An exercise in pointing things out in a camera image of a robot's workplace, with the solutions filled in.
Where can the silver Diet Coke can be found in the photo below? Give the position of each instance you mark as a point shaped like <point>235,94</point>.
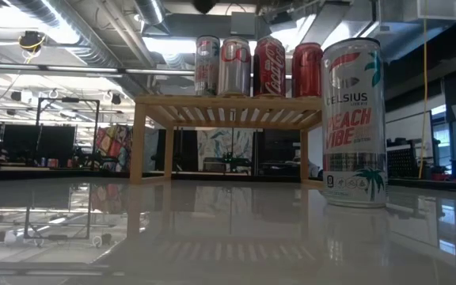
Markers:
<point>234,71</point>

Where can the clear bottle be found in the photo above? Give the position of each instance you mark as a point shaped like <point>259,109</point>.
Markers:
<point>206,67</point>
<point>354,130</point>

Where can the red Coca-Cola can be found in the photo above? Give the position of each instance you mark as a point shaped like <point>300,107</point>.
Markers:
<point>269,69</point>
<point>306,71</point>

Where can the wooden slatted shelf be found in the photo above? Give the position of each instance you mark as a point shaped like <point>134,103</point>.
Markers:
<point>196,101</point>

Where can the person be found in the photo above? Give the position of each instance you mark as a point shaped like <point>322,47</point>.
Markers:
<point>314,168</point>

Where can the colourful poster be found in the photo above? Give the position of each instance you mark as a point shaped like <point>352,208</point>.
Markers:
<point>113,146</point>

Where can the long ceiling light fixture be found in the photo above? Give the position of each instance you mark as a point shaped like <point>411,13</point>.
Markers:
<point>81,69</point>

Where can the black computer monitor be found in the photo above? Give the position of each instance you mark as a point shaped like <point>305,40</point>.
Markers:
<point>58,142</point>
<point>20,140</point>

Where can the black pegboard rack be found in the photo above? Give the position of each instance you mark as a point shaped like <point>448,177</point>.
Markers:
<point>404,160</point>

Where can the glass whiteboard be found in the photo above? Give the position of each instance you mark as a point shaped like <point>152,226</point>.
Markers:
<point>410,126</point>

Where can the black round ceiling device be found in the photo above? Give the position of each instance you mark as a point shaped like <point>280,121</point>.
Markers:
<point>32,40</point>

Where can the teal floral wall mural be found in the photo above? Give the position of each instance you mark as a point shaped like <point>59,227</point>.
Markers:
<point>224,144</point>

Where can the round silver ventilation duct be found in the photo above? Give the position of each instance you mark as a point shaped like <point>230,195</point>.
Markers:
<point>149,10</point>

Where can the black metal stand frame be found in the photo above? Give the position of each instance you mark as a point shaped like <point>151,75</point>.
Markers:
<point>67,99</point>

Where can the large silver ventilation duct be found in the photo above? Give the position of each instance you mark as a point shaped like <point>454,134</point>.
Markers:
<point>77,39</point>

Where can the grey rectangular air duct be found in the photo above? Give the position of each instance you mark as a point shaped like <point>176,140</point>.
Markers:
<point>402,23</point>

